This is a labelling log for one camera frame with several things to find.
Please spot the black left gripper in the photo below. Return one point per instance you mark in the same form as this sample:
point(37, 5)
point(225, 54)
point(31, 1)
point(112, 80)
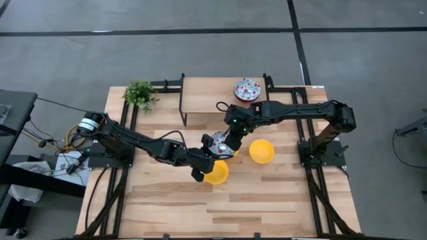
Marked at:
point(200, 161)

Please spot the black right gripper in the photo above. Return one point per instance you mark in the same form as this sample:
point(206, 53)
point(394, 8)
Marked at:
point(238, 121)

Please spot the yellow mini bowl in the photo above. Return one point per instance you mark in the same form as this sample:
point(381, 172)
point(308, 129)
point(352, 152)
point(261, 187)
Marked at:
point(262, 151)
point(235, 153)
point(218, 173)

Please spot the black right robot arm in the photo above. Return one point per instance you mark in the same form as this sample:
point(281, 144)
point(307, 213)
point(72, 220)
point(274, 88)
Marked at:
point(300, 110)

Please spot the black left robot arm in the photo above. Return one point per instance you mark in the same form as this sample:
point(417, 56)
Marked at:
point(133, 140)

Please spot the wooden shelf with black legs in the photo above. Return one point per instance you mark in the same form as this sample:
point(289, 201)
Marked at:
point(207, 95)

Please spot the small green potted plant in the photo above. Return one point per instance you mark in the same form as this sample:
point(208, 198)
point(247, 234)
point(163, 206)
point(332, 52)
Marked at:
point(140, 94)

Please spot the white paper sheet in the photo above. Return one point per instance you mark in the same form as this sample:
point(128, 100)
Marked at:
point(78, 173)

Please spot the black low cart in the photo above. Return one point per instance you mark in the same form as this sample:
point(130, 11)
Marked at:
point(66, 190)

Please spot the white plastic bag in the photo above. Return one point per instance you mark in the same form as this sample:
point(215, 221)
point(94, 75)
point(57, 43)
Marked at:
point(26, 195)

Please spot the black stand leg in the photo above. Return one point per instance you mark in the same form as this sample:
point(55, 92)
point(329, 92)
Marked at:
point(417, 127)

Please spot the black side desk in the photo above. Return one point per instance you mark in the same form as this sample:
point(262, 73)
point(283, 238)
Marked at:
point(16, 110)

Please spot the black caster wheel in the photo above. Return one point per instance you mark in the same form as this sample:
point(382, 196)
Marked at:
point(20, 233)

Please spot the black aluminium rig frame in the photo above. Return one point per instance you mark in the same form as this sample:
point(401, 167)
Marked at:
point(283, 89)

